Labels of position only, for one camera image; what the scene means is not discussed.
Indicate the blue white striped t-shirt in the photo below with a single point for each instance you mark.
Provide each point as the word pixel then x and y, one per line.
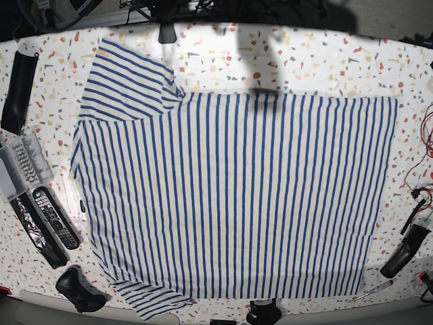
pixel 211 195

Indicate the black clamp top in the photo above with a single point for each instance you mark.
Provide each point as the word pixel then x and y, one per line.
pixel 167 34

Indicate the black remote control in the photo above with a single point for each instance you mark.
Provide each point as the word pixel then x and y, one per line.
pixel 55 217

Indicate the black game controller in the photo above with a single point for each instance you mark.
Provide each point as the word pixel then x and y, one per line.
pixel 70 286

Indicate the clear plastic screw box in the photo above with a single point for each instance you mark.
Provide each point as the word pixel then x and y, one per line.
pixel 23 167

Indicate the black foil pouch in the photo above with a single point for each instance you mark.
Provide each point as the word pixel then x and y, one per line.
pixel 37 231

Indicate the black tube left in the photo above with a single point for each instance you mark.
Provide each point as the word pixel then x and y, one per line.
pixel 18 95

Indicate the red tipped screwdriver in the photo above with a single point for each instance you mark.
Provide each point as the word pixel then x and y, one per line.
pixel 375 290

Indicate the red clip left edge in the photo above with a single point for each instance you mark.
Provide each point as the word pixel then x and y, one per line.
pixel 4 292

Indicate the black handle right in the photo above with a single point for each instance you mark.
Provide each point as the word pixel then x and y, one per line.
pixel 405 251

